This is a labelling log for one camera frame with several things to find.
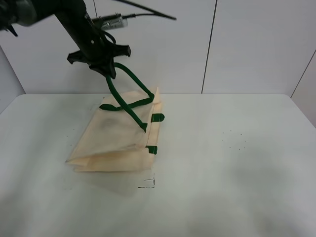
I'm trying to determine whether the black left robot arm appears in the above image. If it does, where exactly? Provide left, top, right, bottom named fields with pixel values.
left=0, top=0, right=131, bottom=79

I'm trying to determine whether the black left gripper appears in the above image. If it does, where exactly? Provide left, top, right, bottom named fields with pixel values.
left=67, top=37, right=130, bottom=79

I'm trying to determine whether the grey wrist camera, left arm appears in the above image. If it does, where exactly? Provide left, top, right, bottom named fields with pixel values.
left=92, top=14, right=128, bottom=31

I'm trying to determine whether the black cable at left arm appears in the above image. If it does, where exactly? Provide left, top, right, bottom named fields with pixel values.
left=108, top=0, right=177, bottom=21

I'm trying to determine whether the cream linen bag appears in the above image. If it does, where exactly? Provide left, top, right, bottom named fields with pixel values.
left=66, top=63, right=165, bottom=172

